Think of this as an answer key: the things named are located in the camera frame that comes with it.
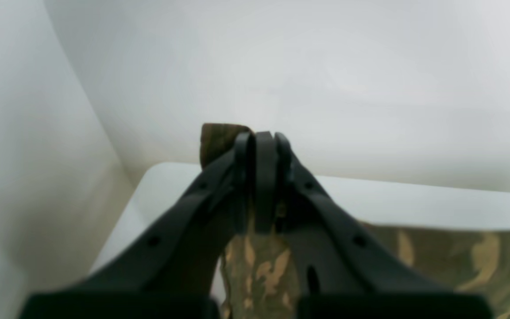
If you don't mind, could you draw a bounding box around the camouflage t-shirt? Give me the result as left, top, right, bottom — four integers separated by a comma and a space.
200, 123, 510, 319

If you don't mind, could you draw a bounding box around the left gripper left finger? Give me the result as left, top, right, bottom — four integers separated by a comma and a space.
20, 132, 255, 319

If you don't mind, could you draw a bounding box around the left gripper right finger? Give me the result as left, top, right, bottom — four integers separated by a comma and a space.
255, 132, 493, 319

